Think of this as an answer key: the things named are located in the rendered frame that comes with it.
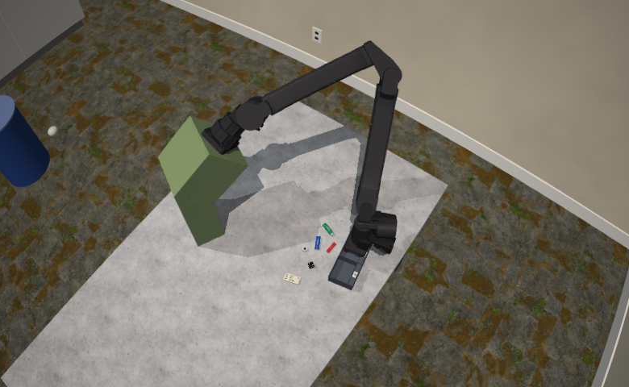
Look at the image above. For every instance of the green battery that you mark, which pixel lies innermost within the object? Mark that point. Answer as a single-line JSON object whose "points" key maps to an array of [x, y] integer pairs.
{"points": [[331, 233]]}

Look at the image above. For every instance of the cream domino tile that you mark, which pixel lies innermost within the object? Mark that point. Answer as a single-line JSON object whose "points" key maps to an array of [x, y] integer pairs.
{"points": [[291, 278]]}

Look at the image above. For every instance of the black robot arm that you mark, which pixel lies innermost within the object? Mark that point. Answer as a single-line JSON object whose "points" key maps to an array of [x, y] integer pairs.
{"points": [[251, 115]]}

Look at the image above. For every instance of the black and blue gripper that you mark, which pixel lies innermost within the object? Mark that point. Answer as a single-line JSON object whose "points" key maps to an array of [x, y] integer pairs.
{"points": [[351, 245]]}

